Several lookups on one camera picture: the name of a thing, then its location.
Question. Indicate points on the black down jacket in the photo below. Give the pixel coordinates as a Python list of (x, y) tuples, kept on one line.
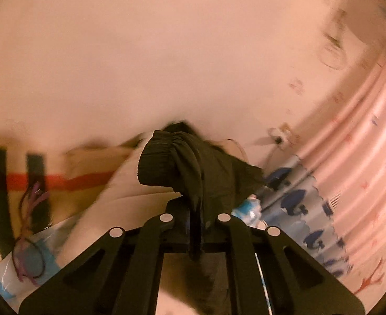
[(179, 164)]

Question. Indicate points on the pink coral print curtain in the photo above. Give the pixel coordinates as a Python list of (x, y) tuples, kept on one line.
[(360, 144)]

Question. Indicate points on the white wall fixture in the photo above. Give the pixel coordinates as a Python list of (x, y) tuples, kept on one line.
[(280, 137)]

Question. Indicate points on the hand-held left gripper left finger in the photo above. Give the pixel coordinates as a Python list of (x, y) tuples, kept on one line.
[(179, 213)]

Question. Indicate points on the white down jacket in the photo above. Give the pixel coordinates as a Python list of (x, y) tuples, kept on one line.
[(120, 197)]

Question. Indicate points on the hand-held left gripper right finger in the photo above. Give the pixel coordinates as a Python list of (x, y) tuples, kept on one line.
[(212, 233)]

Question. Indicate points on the whale print curtain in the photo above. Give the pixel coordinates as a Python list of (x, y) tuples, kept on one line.
[(294, 200)]

